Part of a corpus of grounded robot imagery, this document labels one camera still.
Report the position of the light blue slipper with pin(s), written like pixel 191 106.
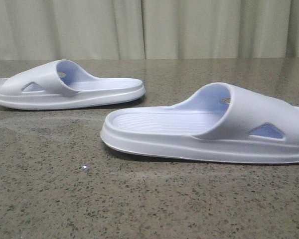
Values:
pixel 219 123
pixel 63 84

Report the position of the beige curtain backdrop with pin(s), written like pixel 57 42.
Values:
pixel 148 29

